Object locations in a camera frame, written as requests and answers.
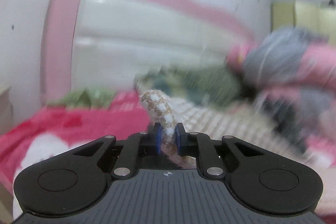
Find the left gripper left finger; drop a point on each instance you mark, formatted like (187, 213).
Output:
(121, 158)

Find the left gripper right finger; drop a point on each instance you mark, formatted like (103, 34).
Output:
(214, 158)

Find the beige white houndstooth knit garment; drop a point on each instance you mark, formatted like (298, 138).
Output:
(239, 119)

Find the green pillow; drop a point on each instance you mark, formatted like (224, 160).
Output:
(86, 98)

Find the pink floral bed sheet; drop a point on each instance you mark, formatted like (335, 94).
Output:
(53, 130)

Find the pink grey floral quilt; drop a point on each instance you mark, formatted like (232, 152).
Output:
(293, 74)

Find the pink white headboard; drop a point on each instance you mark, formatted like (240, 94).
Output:
(106, 43)

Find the yellow-green wardrobe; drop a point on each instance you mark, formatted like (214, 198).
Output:
(304, 14)

